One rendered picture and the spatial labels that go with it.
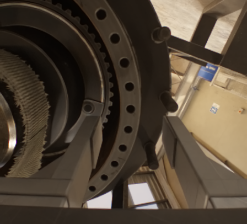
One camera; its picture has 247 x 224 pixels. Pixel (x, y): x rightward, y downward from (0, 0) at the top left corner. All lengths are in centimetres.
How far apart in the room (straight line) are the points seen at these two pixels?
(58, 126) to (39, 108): 6
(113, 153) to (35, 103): 12
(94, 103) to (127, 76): 12
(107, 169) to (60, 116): 10
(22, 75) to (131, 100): 13
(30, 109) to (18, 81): 3
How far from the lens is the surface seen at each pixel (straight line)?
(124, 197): 36
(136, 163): 34
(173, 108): 24
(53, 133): 29
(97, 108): 32
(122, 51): 21
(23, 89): 22
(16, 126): 21
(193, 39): 232
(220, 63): 127
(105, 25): 21
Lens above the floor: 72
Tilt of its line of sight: 17 degrees up
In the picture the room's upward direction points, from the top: 160 degrees counter-clockwise
